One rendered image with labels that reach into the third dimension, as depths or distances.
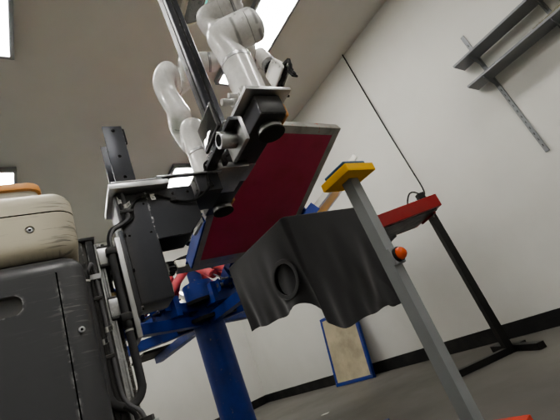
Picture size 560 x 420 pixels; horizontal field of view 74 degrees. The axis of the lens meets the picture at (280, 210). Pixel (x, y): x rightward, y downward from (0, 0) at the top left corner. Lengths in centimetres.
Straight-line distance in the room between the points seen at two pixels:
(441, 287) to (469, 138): 128
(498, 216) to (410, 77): 140
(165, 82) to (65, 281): 110
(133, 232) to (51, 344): 39
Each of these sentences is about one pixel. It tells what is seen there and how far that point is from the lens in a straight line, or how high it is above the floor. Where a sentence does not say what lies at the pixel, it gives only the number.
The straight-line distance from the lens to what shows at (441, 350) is 115.
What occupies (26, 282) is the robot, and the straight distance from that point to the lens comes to 68.
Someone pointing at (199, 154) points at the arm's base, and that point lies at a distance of 142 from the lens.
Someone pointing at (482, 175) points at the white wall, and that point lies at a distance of 332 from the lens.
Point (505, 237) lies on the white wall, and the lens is 330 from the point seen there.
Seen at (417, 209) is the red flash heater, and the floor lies 104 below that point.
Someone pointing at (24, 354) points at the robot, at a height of 65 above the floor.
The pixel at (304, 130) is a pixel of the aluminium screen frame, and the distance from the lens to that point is 167.
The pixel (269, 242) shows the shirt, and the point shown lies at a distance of 141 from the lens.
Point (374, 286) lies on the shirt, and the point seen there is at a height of 62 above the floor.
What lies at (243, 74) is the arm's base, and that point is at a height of 122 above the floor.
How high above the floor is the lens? 52
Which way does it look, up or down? 20 degrees up
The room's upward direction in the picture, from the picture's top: 23 degrees counter-clockwise
